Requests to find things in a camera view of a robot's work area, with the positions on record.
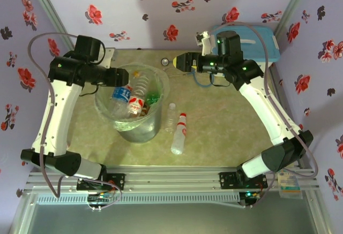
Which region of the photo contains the blue label water bottle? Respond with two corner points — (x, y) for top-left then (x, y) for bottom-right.
(110, 85), (132, 118)

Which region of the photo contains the clear bottle red white label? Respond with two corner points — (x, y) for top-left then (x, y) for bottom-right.
(126, 71), (151, 117)

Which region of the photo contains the green bottle with orange cap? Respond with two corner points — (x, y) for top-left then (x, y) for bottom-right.
(145, 90), (162, 105)

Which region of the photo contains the orange drink bottle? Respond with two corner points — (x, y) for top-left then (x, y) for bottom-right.
(140, 104), (156, 117)

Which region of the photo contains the frosted bottle with red cap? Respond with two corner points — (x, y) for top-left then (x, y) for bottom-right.
(170, 112), (189, 155)

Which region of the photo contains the clear plastic bin liner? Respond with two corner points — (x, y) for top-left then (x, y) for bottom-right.
(93, 62), (170, 133)

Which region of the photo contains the clear plastic bin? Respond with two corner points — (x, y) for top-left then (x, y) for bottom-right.
(94, 62), (170, 144)

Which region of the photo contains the blue stethoscope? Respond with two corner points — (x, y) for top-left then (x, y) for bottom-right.
(160, 57), (217, 88)

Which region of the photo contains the white box with blue lid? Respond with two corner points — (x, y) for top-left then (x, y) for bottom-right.
(210, 24), (281, 78)

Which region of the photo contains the slim clear bottle white cap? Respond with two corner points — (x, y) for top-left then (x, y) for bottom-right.
(164, 102), (177, 134)

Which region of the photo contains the small circuit board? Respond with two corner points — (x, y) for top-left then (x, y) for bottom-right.
(87, 193), (113, 204)

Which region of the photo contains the black base controller with light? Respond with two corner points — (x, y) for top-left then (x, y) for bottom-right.
(240, 190), (262, 208)

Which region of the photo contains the laminated label card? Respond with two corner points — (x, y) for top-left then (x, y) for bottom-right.
(277, 169), (304, 200)

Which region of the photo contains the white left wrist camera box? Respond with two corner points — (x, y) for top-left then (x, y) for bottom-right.
(100, 47), (116, 68)

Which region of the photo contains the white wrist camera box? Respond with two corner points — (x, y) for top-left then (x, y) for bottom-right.
(100, 47), (116, 68)
(195, 31), (215, 56)

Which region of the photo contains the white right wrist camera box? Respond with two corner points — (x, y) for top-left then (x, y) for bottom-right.
(195, 31), (215, 56)

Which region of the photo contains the grey right arm cable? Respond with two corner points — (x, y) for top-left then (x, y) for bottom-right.
(210, 22), (319, 208)

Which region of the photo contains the aluminium corner post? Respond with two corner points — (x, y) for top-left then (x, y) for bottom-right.
(24, 0), (80, 57)
(272, 0), (315, 38)

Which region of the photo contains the aluminium frame rail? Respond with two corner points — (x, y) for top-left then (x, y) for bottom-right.
(23, 165), (321, 195)

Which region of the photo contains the slotted grey cable duct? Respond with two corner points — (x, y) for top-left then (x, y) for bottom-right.
(35, 192), (240, 206)

